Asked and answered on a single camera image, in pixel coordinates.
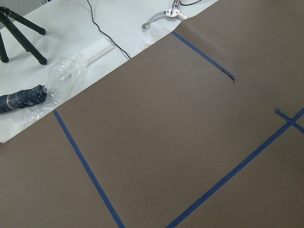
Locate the clear plastic wrap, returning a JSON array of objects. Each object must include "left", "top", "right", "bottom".
[{"left": 21, "top": 53, "right": 86, "bottom": 127}]

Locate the black tripod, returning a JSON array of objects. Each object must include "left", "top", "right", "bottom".
[{"left": 0, "top": 7, "right": 48, "bottom": 65}]

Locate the reacher grabber stick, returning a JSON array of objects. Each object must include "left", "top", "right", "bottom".
[{"left": 142, "top": 0, "right": 188, "bottom": 29}]

